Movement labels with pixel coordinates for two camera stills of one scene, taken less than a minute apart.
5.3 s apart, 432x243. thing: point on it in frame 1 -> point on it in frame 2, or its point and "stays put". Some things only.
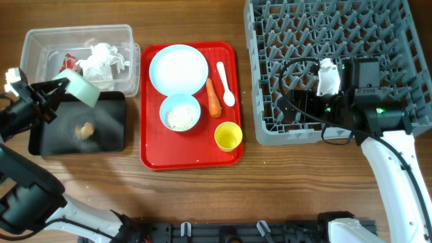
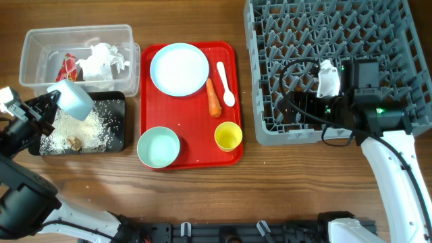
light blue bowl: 180,113 -> 71,100
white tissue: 98,64 stays put
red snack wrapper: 69,63 stays put
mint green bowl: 80,87 -> 158,147
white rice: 181,117 -> 68,132
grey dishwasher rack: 397,32 stays put
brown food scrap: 84,131 -> 75,143
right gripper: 302,105 stays put
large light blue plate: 178,69 stays put
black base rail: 317,231 stays put
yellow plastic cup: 227,136 stays put
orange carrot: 214,104 stays put
